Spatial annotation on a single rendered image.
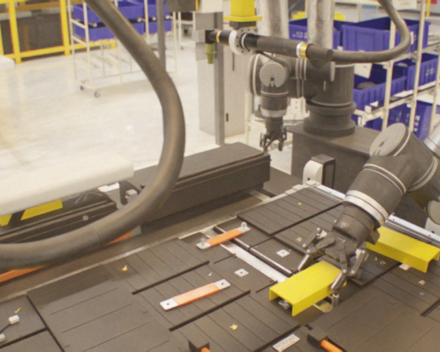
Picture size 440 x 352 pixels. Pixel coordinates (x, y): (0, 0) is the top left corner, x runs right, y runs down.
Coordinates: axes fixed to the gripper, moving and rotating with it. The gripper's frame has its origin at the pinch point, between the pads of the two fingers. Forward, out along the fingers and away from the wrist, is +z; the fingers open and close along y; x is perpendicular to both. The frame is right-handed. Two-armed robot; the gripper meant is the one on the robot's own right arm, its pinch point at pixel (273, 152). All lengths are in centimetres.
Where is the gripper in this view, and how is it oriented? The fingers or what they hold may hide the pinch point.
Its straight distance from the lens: 207.1
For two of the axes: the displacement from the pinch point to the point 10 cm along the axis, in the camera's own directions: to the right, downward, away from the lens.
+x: -6.9, -2.9, 6.6
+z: 0.1, 9.1, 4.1
